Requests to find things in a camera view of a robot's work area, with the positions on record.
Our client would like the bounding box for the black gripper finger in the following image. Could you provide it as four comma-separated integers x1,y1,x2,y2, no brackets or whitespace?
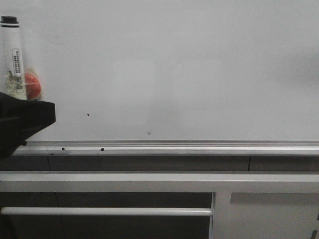
0,93,56,158

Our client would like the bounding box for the white marker with black cap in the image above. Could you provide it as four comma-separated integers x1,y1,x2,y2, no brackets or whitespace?
0,15,27,100

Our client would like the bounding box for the white whiteboard with aluminium frame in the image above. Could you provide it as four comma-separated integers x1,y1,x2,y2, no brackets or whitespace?
0,0,319,156

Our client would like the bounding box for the red round magnet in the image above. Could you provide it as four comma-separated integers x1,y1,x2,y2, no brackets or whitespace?
24,73,41,100

